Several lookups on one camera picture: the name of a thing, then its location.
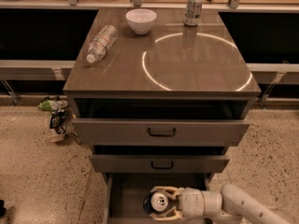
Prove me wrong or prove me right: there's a white cup on floor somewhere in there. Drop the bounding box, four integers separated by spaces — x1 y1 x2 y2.
49 133 65 143

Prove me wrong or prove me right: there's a middle drawer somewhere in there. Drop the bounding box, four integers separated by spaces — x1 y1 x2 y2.
90 146 229 174

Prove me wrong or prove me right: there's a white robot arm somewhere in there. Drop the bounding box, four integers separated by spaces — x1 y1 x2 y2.
143 184 291 224

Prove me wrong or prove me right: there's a top drawer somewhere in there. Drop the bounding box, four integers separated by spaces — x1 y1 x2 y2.
73 99 249 147

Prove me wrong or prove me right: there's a clear plastic water bottle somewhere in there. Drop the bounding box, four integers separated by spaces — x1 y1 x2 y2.
86 25 119 63

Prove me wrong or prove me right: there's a wire basket on floor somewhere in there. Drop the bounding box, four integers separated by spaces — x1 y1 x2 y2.
64 106 81 145

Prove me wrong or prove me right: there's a white bowl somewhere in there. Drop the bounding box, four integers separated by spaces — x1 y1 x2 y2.
125 8 157 35

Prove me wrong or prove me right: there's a bottom drawer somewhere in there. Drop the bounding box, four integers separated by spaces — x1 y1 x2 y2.
102 173 213 224

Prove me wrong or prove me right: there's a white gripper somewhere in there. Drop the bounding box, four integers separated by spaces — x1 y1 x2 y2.
149 186 222 221

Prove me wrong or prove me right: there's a blue pepsi can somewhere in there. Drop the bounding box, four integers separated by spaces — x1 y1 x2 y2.
143 191 169 215

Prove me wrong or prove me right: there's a green snack bag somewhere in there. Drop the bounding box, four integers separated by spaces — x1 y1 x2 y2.
38 100 59 111

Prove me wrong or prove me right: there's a drawer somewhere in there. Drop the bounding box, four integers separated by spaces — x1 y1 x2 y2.
102 173 213 224
73 99 249 147
90 146 229 174

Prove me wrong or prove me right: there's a grey drawer cabinet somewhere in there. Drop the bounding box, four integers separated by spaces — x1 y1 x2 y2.
63 7 262 224

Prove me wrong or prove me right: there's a silver soda can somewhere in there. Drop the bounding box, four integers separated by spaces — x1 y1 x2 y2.
184 0 203 26

